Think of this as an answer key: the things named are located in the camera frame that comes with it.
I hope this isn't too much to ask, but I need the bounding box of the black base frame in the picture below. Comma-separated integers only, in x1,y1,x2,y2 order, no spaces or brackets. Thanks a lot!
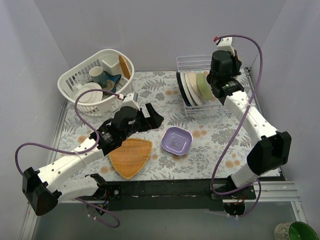
80,178,258,211

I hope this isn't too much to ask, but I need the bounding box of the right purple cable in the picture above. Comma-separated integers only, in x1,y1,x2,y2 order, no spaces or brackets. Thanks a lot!
210,34,264,218

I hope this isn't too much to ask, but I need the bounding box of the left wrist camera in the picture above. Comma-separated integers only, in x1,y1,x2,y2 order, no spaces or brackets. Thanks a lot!
122,92,140,111

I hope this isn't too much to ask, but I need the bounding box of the green square bowl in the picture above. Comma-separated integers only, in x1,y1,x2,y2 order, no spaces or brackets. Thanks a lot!
196,73,213,101

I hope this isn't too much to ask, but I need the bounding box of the white plate in basket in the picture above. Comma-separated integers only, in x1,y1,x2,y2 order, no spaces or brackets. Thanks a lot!
76,82,103,104

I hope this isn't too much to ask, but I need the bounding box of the green floral mug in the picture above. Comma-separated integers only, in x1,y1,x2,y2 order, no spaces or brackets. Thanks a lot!
273,221,319,240

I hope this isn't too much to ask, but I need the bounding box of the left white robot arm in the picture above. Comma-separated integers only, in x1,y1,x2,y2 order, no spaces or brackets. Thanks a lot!
22,103,164,216

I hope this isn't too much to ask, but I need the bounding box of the watermelon pattern plate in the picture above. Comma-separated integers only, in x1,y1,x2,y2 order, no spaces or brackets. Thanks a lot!
180,72,196,107

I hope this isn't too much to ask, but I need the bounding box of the white square container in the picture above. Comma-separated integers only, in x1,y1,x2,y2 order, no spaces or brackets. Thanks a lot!
100,54,122,76

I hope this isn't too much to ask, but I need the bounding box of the blue star dish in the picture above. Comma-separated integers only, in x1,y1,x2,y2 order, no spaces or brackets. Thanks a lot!
102,71,122,93

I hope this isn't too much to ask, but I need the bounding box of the purple square bowl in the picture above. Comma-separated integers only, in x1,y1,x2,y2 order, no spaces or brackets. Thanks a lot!
161,126,193,156

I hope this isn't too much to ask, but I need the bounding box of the blue striped plate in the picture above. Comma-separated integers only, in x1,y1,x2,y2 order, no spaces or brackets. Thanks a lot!
184,72,203,106

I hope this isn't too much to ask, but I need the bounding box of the white plastic basket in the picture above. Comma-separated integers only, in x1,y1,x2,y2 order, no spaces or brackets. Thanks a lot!
57,49,135,117

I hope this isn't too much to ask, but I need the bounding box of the beige square bowl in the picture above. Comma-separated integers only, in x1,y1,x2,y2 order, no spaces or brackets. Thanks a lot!
188,72,206,101

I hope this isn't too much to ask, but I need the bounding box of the purple cable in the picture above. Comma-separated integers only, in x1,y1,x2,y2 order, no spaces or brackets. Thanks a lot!
14,90,125,229
210,34,264,218

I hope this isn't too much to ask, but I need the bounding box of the floral table mat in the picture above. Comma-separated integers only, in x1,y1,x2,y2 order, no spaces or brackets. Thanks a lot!
48,68,278,182

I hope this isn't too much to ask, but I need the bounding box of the woven coaster in basket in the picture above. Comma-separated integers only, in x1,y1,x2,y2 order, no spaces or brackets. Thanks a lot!
118,54,131,80

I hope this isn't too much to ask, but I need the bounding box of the red rimmed beige plate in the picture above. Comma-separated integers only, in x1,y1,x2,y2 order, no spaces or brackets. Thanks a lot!
176,71,191,107

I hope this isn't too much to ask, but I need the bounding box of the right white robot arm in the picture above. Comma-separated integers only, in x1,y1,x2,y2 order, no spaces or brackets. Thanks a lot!
207,50,292,199

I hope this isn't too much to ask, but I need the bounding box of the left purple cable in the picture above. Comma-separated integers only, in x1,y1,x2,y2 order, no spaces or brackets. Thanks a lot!
14,90,125,229

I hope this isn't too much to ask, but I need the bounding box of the white cup in basket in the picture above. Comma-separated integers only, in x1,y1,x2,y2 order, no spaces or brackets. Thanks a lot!
89,66,104,83

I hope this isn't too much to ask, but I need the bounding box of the white wire dish rack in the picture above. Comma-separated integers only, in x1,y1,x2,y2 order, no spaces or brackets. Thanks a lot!
176,54,231,118

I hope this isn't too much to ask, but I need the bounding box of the woven bamboo tray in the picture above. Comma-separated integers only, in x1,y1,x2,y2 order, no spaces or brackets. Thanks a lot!
109,138,153,180

